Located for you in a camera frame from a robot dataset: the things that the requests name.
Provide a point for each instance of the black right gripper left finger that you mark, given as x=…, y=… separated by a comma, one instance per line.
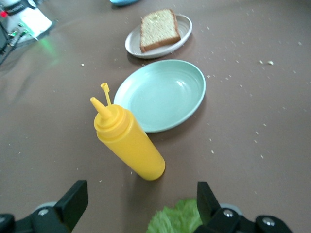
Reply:
x=73, y=204

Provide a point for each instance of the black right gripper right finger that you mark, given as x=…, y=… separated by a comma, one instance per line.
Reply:
x=209, y=208

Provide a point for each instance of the green lettuce leaf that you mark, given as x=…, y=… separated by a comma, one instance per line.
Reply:
x=175, y=218

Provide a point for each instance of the yellow squeeze bottle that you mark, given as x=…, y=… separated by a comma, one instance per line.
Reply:
x=131, y=145

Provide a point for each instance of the brown bread slice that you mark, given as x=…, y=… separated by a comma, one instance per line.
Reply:
x=159, y=30

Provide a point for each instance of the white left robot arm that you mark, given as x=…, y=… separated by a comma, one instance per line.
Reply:
x=34, y=21

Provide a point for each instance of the pale green plate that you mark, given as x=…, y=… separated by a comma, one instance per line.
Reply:
x=165, y=102

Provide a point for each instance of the beige plate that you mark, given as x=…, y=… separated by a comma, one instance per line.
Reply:
x=133, y=46

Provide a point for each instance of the blue plate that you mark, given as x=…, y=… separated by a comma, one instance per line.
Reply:
x=124, y=2

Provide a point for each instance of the brown table cloth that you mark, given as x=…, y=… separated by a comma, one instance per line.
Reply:
x=243, y=145

